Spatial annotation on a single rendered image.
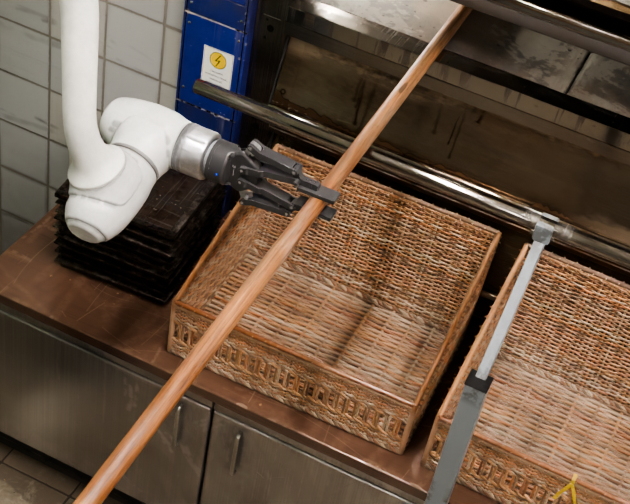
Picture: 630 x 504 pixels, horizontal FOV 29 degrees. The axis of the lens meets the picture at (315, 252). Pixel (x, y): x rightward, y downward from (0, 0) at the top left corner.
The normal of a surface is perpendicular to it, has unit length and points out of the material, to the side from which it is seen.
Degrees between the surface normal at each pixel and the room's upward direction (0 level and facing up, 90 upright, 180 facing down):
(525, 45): 0
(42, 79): 90
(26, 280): 0
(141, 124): 22
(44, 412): 90
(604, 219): 70
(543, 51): 0
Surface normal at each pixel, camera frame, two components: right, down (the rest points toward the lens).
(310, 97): -0.34, 0.25
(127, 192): 0.81, 0.11
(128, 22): -0.42, 0.55
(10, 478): 0.15, -0.75
